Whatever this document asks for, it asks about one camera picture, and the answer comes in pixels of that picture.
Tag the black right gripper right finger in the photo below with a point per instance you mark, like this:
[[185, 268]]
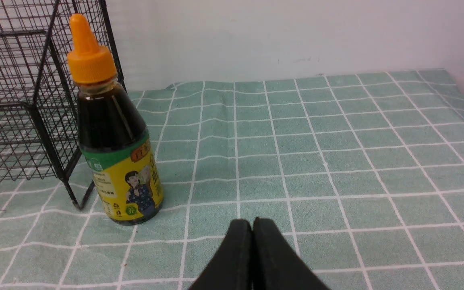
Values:
[[276, 266]]

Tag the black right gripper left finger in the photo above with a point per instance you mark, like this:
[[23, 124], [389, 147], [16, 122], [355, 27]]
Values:
[[229, 268]]

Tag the orange-capped dark sauce bottle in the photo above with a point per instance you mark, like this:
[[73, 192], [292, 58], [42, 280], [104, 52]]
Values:
[[113, 137]]

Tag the green checkered tablecloth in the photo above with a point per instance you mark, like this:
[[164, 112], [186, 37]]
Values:
[[362, 173]]

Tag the black wire mesh shelf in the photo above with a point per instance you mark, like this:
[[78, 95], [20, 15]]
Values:
[[38, 98]]

